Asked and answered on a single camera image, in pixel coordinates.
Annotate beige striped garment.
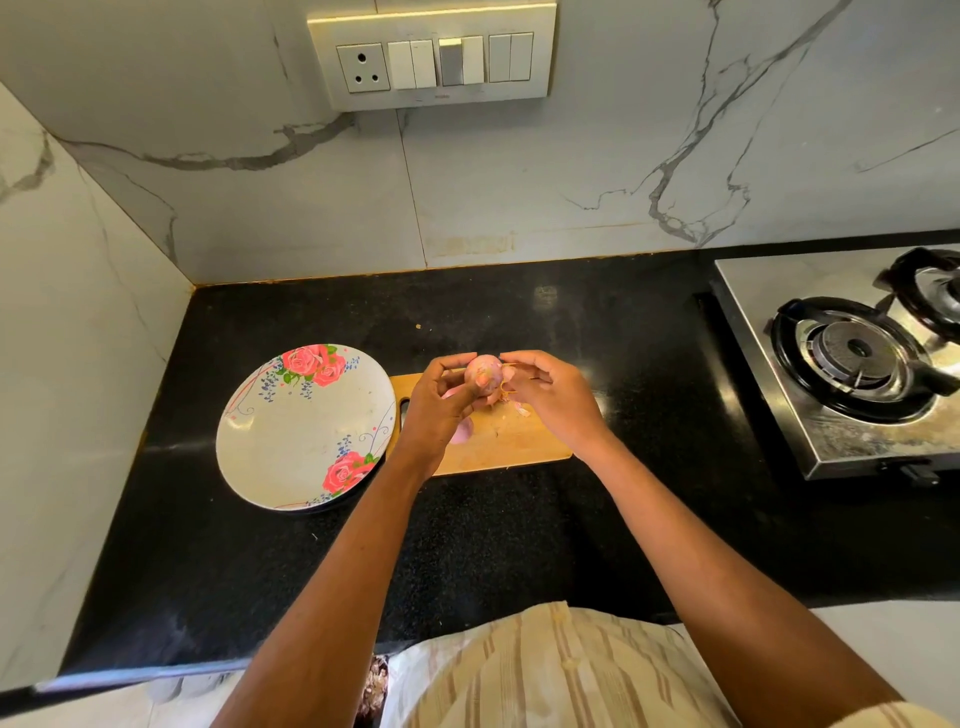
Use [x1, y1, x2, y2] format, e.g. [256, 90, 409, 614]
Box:
[378, 601, 744, 728]

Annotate white wall switch panel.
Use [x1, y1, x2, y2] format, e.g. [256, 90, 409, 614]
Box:
[307, 3, 558, 113]

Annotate person's left forearm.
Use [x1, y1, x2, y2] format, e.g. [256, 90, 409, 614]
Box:
[213, 450, 434, 728]

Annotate white floral plate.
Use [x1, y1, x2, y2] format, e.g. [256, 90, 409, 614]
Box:
[216, 343, 399, 513]

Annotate black stone countertop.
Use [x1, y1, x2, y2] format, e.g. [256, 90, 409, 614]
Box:
[57, 229, 960, 677]

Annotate wooden cutting board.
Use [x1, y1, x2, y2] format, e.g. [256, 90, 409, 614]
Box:
[390, 370, 575, 477]

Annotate person's right forearm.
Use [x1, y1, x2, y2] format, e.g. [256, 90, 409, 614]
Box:
[570, 435, 909, 728]

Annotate black stove burner grate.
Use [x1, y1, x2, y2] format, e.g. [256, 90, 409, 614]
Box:
[879, 246, 960, 344]
[769, 294, 960, 426]

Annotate stainless steel gas stove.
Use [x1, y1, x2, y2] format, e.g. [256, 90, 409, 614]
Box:
[711, 244, 960, 482]

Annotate person's right hand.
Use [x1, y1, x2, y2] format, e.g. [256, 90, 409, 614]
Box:
[499, 349, 614, 461]

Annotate person's left hand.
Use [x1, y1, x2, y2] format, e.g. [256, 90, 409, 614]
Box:
[390, 352, 489, 479]

